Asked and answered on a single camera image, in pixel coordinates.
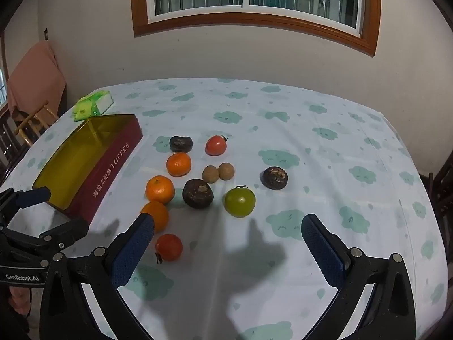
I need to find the small red tomato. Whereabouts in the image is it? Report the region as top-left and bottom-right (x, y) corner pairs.
(155, 234), (183, 264)

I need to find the orange mandarin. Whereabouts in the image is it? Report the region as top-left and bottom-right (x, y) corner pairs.
(166, 152), (192, 177)
(140, 200), (170, 233)
(144, 175), (175, 204)

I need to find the brown longan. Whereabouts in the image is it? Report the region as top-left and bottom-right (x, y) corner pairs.
(218, 163), (235, 180)
(202, 165), (220, 183)

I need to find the person's left hand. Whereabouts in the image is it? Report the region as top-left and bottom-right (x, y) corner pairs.
(9, 286), (31, 316)

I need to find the dark wooden bench left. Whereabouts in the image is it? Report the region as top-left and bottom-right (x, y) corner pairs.
(0, 106), (28, 183)

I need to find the red toffee tin box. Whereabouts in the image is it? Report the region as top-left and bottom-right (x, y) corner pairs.
(32, 114), (143, 223)

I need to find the dark passion fruit centre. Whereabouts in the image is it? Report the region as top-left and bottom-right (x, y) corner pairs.
(182, 179), (214, 209)

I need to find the dark passion fruit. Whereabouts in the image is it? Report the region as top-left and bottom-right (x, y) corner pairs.
(260, 167), (289, 190)
(182, 179), (214, 209)

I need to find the wooden chair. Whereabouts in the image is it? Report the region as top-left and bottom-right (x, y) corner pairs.
(14, 101), (59, 147)

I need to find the dark passion fruit right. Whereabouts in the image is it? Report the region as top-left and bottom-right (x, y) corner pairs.
(260, 167), (289, 190)

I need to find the dark wrinkled fruit far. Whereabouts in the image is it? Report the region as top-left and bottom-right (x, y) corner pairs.
(169, 136), (193, 153)

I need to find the green tomato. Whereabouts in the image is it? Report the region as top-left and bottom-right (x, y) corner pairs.
(223, 185), (257, 218)

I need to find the cloud pattern tablecloth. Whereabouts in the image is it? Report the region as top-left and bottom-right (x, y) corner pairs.
(1, 78), (448, 339)

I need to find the green tissue pack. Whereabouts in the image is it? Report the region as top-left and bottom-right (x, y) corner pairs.
(72, 90), (114, 122)

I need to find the wooden framed window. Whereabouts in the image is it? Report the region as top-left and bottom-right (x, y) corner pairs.
(131, 0), (382, 57)

